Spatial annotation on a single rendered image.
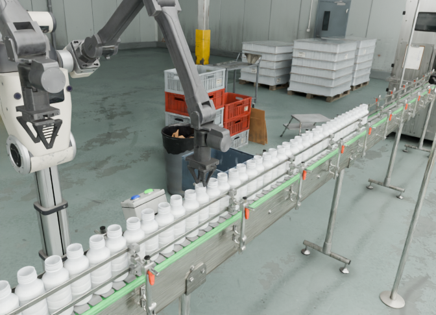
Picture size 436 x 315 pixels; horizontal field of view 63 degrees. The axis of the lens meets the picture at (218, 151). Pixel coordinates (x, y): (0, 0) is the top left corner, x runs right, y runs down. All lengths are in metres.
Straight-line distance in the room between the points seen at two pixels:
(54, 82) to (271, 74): 7.82
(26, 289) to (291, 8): 12.22
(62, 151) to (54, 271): 0.68
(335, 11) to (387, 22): 1.52
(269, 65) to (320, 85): 1.35
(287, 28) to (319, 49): 4.99
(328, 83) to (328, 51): 0.63
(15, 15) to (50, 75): 0.16
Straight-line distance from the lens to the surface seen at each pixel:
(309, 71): 8.00
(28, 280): 0.96
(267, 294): 2.57
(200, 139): 1.16
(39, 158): 1.52
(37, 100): 0.96
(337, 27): 12.00
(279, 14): 12.94
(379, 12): 11.65
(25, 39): 0.94
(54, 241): 1.74
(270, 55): 8.54
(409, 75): 5.81
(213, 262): 1.40
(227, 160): 2.23
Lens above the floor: 1.74
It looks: 22 degrees down
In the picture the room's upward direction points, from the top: 2 degrees clockwise
